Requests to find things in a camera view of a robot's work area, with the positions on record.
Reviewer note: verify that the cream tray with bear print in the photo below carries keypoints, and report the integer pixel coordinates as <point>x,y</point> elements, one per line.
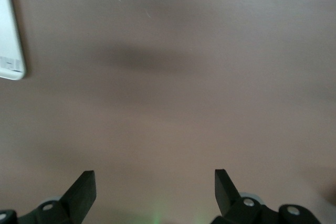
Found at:
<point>10,24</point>

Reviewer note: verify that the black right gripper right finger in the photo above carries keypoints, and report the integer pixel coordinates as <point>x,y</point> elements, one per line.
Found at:
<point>228,200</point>

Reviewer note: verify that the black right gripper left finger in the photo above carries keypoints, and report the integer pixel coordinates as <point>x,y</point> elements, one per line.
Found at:
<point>78,197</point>

